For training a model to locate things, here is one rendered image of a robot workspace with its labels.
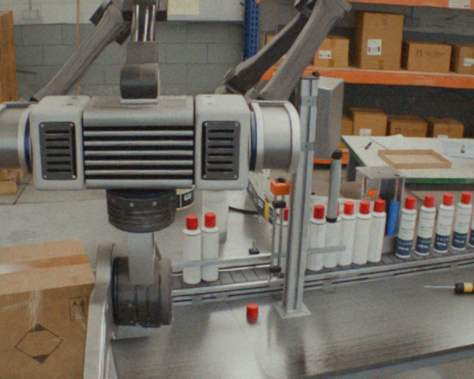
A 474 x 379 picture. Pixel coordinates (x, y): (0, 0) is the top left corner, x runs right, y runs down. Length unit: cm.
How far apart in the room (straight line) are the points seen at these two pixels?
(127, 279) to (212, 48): 507
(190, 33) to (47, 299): 499
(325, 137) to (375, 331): 55
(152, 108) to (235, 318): 84
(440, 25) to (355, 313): 507
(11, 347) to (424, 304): 119
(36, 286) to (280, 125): 62
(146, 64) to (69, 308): 56
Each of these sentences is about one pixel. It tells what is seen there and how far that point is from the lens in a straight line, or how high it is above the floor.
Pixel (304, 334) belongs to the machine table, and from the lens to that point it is 177.
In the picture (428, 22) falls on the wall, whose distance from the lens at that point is 664.
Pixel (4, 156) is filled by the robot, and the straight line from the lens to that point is 121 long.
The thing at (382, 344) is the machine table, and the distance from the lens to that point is 176.
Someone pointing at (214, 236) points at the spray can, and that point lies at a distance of 184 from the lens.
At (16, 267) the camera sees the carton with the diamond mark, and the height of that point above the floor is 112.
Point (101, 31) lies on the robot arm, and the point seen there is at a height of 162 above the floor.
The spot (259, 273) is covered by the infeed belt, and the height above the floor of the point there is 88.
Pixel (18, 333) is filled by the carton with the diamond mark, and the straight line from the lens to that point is 144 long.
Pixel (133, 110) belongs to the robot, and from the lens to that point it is 114.
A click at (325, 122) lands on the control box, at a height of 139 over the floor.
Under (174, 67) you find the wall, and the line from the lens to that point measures 625.
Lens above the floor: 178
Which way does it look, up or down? 21 degrees down
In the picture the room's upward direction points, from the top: 2 degrees clockwise
